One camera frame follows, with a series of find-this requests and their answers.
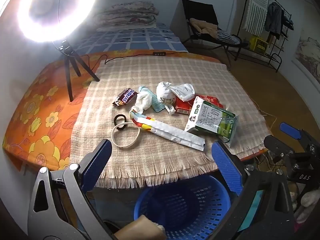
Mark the brown chocolate bar wrapper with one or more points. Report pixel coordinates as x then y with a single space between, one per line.
126 96

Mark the dark hanging jacket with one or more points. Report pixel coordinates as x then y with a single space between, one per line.
272 17

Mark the beige garment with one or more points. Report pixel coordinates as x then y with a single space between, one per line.
202 26

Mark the white striped towel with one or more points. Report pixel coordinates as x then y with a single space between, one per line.
256 7

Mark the beige rubber band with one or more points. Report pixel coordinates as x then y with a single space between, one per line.
113 136

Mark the person's right hand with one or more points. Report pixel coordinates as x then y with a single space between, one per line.
310 201

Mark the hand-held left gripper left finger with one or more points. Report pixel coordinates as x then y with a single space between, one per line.
98 160

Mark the black folding chair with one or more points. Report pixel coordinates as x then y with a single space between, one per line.
200 10

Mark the blue checked bed sheet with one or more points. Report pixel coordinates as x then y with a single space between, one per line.
140 40

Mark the yellow crate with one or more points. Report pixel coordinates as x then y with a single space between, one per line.
258 45

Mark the tan cardboard piece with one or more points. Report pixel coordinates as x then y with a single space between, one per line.
140 230

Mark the striped garment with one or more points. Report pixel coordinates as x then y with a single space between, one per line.
227 37

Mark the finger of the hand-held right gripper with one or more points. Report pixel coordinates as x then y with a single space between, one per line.
277 147
289 130

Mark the black clothes rack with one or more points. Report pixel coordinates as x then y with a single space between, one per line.
279 63

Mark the beige plaid cloth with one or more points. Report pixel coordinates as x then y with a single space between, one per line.
175 72

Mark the light blue packet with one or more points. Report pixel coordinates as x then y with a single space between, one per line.
158 105

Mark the blue plastic basket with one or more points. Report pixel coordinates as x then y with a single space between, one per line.
185 205

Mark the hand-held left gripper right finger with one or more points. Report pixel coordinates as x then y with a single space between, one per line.
226 166

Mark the long white wrapper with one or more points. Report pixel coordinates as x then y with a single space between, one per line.
175 135

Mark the green white milk carton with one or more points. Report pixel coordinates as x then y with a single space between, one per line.
207 117

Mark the orange floral cloth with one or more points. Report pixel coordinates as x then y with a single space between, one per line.
37 110

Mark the red cardboard box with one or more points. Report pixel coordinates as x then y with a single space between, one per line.
182 106

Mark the pink cloth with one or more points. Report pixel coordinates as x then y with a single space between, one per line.
298 225

